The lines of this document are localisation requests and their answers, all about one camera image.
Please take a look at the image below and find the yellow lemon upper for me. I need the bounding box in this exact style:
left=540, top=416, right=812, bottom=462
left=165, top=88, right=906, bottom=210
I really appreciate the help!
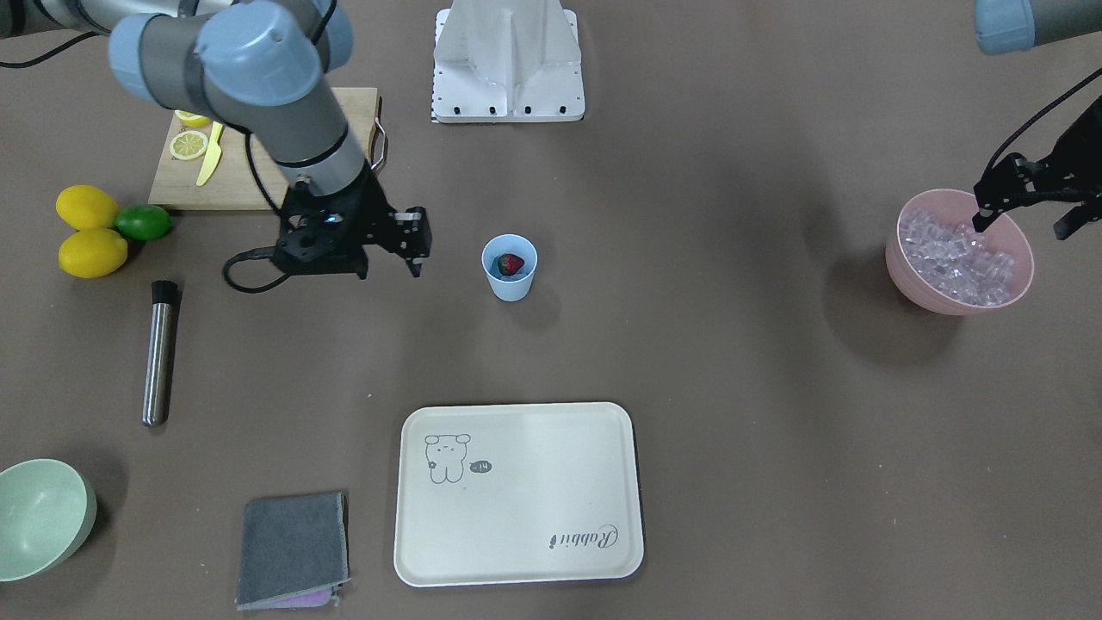
left=55, top=184, right=121, bottom=231

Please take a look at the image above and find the green lime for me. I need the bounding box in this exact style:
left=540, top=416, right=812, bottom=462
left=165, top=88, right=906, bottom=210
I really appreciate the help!
left=114, top=204, right=173, bottom=242

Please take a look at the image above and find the yellow lemon lower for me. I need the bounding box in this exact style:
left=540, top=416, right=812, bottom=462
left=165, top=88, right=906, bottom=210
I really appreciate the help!
left=58, top=228, right=129, bottom=279

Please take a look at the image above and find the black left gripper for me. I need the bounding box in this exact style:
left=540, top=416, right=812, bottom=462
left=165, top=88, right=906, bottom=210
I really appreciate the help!
left=972, top=99, right=1101, bottom=240

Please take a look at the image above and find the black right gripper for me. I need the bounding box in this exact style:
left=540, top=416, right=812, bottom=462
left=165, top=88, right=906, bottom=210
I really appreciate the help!
left=273, top=164, right=430, bottom=280

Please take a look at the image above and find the light blue cup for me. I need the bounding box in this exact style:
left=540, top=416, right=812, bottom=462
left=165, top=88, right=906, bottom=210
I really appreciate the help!
left=480, top=233, right=539, bottom=302

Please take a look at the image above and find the lemon slice upper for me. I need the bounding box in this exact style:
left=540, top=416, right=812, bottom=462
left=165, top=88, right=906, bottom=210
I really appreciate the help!
left=174, top=110, right=212, bottom=128

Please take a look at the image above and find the lemon slice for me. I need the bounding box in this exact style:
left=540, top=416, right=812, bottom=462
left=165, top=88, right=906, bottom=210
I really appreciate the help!
left=174, top=110, right=212, bottom=128
left=168, top=130, right=209, bottom=161

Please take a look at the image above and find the red strawberry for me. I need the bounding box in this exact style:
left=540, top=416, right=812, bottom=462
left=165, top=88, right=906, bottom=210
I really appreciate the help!
left=491, top=252, right=526, bottom=280

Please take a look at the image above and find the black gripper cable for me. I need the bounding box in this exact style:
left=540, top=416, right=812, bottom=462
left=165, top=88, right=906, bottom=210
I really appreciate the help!
left=988, top=67, right=1102, bottom=173

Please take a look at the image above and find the mint green bowl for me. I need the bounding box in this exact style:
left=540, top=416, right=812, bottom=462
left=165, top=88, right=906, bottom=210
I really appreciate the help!
left=1, top=458, right=98, bottom=581

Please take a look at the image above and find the pink bowl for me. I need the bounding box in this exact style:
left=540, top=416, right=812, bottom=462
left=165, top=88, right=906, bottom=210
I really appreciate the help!
left=884, top=189, right=1035, bottom=315

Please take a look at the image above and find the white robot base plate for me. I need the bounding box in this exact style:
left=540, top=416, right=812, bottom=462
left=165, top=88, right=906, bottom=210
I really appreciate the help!
left=430, top=1, right=586, bottom=123

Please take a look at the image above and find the steel muddler black tip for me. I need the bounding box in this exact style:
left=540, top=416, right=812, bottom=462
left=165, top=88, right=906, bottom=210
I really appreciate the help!
left=141, top=280, right=181, bottom=428

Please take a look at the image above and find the yellow plastic knife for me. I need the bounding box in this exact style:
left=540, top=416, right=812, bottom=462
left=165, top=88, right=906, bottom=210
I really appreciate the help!
left=195, top=122, right=225, bottom=187

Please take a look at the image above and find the cream rabbit tray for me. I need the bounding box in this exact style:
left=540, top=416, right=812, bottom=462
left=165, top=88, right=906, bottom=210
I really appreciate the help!
left=393, top=403, right=645, bottom=587

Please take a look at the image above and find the bamboo cutting board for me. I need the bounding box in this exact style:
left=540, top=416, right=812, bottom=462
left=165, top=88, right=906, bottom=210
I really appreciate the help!
left=148, top=87, right=388, bottom=213

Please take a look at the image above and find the grey folded cloth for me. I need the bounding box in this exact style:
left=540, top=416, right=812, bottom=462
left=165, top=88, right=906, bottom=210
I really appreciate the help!
left=235, top=491, right=350, bottom=611

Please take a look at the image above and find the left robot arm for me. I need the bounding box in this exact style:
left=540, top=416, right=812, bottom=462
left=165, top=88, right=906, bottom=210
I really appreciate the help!
left=972, top=1, right=1101, bottom=240

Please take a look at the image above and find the yellow lemon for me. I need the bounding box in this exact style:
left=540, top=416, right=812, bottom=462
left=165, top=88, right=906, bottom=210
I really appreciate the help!
left=55, top=184, right=121, bottom=231
left=58, top=228, right=129, bottom=279

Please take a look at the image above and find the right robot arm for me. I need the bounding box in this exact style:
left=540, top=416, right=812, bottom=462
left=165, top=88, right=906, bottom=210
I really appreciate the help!
left=3, top=1, right=1099, bottom=294

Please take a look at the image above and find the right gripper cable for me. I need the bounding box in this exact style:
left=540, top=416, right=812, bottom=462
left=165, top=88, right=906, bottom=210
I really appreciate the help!
left=222, top=129, right=298, bottom=295

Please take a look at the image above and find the lemon slice lower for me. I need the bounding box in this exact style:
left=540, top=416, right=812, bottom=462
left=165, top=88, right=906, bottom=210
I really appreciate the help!
left=168, top=130, right=209, bottom=161

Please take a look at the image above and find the pile of clear ice cubes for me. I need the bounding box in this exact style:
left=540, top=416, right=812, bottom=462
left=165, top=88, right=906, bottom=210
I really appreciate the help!
left=886, top=208, right=1031, bottom=315

